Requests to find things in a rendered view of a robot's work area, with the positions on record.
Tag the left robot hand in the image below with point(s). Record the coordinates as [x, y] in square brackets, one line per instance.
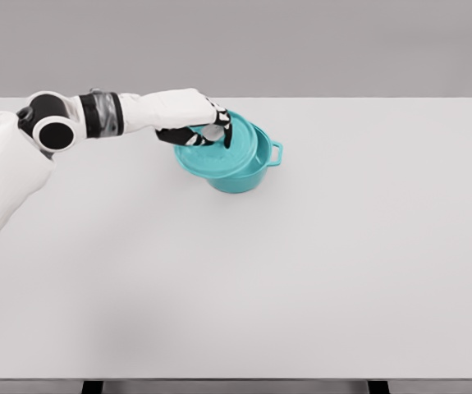
[186, 107]

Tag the teal pot lid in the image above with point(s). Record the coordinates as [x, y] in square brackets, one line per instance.
[215, 158]

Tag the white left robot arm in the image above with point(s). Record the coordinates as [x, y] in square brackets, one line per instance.
[10, 164]

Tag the teal pot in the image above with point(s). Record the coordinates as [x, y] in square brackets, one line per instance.
[244, 176]

